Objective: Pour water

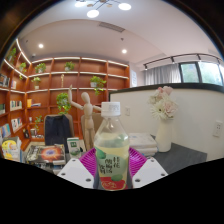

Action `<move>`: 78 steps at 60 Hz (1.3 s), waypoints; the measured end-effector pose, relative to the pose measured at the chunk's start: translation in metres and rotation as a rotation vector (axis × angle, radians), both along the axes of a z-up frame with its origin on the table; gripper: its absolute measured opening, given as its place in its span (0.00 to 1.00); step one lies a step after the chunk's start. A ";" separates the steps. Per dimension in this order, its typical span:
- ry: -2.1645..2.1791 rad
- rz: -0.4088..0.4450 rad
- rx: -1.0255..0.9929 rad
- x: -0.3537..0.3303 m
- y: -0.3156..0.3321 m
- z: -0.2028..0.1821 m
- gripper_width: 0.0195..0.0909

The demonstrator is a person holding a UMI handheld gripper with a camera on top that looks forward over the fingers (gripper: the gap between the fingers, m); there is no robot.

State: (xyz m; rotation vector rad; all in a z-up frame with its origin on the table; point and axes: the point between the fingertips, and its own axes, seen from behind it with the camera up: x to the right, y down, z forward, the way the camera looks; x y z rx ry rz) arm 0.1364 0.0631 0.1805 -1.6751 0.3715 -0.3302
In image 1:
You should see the chair with dark jacket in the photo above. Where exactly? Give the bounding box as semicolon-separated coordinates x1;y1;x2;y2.
44;114;75;146

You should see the wooden shelf unit with books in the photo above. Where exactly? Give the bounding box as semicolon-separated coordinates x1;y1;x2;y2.
0;38;131;151

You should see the clear bottle with yellow drink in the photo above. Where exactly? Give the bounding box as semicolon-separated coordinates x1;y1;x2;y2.
93;101;130;191

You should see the tall green and white carton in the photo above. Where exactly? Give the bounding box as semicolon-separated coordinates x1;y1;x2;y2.
66;137;82;159

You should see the book with orange disc cover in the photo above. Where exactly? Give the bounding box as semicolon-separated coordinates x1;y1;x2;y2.
27;143;67;164

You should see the stack of white tissue packs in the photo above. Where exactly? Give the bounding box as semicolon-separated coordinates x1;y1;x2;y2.
128;132;158;158

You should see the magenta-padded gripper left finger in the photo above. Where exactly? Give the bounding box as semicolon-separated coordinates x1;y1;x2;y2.
56;147;98;190

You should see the white wall socket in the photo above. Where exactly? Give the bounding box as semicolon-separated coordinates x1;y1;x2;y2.
213;120;224;138

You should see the ceiling air vent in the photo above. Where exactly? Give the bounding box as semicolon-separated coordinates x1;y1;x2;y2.
98;21;126;33

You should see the grey curtain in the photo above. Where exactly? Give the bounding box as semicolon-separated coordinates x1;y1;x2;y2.
143;63;183;87

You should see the white vase with pale flowers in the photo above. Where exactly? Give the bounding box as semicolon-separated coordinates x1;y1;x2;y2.
148;85;179;153

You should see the wooden artist mannequin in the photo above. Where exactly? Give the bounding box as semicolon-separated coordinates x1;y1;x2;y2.
67;84;103;151

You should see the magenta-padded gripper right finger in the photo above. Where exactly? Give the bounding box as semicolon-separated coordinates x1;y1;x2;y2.
128;146;169;190

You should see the dark-framed window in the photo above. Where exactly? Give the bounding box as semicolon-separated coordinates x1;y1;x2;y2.
179;61;224;86

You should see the tan chair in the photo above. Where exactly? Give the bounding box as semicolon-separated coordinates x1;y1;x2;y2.
90;112;104;134

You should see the black ceiling track rail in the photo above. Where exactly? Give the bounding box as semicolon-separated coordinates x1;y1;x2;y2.
143;52;224;70

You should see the branched ceiling lamp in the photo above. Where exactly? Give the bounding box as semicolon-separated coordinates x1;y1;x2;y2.
74;0;133;19

